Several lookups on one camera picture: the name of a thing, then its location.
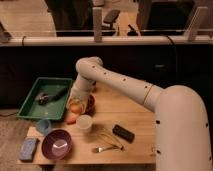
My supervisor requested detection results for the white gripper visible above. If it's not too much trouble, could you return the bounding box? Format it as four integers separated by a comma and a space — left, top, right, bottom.
67, 74, 96, 114

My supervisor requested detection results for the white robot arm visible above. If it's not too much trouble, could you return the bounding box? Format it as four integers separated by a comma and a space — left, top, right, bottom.
69, 57, 213, 171

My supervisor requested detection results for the white paper cup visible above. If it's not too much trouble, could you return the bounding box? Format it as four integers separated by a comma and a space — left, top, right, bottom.
76, 115, 93, 132

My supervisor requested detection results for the small blue cup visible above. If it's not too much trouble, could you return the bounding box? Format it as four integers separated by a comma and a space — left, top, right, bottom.
36, 119, 51, 135

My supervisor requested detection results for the red brown plate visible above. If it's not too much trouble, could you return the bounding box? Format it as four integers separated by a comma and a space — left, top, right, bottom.
87, 95, 95, 113

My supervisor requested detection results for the orange carrot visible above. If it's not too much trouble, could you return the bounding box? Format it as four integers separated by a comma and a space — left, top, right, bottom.
66, 114, 77, 125

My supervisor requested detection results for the green plastic tray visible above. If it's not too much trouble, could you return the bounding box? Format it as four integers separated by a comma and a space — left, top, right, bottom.
17, 77, 72, 121

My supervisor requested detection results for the dark tool in tray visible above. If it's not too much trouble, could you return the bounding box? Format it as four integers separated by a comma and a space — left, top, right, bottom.
35, 87, 68, 105

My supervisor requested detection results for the purple bowl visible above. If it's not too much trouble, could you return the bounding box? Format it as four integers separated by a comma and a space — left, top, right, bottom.
41, 129, 72, 160

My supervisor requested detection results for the black rectangular block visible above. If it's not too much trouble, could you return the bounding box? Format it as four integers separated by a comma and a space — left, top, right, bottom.
112, 125, 135, 143

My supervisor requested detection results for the yellow whisk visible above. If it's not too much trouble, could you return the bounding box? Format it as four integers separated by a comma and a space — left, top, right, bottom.
96, 129, 124, 150

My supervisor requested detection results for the blue sponge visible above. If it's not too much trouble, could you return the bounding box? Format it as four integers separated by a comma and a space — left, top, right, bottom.
19, 138, 39, 162

